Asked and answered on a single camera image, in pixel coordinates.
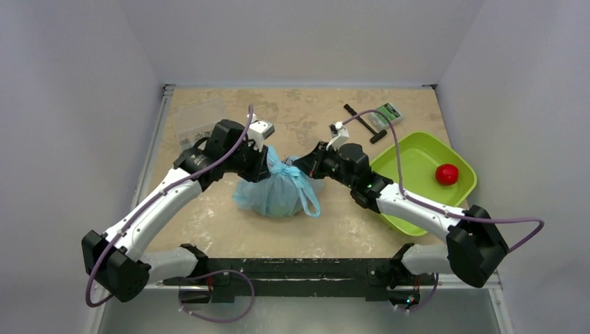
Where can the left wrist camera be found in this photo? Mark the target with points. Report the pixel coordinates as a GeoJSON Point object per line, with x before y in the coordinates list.
{"type": "Point", "coordinates": [259, 131]}

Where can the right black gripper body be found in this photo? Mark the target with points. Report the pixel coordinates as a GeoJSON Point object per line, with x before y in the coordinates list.
{"type": "Point", "coordinates": [318, 160]}

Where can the clear plastic screw organizer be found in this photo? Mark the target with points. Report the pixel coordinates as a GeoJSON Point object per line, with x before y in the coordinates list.
{"type": "Point", "coordinates": [196, 121]}

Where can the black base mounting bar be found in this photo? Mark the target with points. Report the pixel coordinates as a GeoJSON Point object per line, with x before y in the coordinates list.
{"type": "Point", "coordinates": [221, 280]}

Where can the green plastic bowl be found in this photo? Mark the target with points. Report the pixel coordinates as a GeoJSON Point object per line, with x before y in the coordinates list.
{"type": "Point", "coordinates": [421, 154]}

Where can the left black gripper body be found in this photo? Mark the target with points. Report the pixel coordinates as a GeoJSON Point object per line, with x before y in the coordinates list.
{"type": "Point", "coordinates": [248, 161]}

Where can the black T-handle tool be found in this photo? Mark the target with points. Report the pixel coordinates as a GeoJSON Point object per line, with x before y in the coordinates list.
{"type": "Point", "coordinates": [376, 136]}

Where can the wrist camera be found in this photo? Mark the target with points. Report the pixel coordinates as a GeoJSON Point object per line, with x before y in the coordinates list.
{"type": "Point", "coordinates": [259, 131]}
{"type": "Point", "coordinates": [339, 136]}

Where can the blue plastic bag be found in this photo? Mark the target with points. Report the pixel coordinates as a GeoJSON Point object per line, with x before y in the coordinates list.
{"type": "Point", "coordinates": [286, 192]}

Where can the green white small box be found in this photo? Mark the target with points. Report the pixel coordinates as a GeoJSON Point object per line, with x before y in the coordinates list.
{"type": "Point", "coordinates": [389, 114]}

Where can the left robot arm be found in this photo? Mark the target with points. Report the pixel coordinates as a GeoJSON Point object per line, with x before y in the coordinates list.
{"type": "Point", "coordinates": [117, 260]}

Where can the red fake apple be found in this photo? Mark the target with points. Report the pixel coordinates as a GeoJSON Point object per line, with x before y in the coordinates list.
{"type": "Point", "coordinates": [447, 174]}

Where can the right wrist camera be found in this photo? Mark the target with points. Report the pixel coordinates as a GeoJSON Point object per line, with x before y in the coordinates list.
{"type": "Point", "coordinates": [339, 136]}

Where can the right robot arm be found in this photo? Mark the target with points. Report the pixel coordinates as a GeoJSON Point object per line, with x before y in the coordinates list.
{"type": "Point", "coordinates": [473, 247]}

